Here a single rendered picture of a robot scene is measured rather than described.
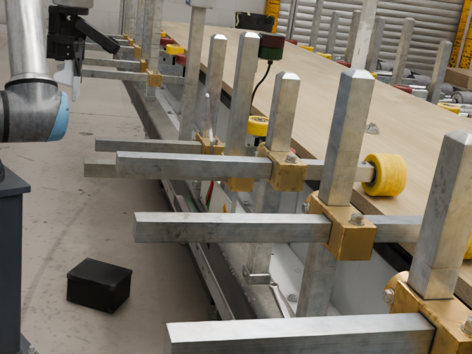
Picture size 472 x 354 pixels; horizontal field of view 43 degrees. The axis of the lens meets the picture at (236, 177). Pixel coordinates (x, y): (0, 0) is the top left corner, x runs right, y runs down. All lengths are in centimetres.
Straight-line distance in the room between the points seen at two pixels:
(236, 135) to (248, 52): 18
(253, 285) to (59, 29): 71
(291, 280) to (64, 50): 73
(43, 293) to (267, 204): 149
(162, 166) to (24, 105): 86
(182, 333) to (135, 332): 171
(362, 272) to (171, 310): 128
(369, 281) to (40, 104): 106
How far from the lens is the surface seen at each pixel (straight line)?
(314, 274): 91
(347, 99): 82
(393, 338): 62
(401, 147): 157
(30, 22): 191
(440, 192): 64
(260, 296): 115
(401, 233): 89
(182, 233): 77
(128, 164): 99
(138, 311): 237
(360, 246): 82
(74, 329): 226
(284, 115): 107
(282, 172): 102
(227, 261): 126
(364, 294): 122
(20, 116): 179
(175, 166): 100
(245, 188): 129
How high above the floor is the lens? 127
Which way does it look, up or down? 19 degrees down
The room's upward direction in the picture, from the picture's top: 8 degrees clockwise
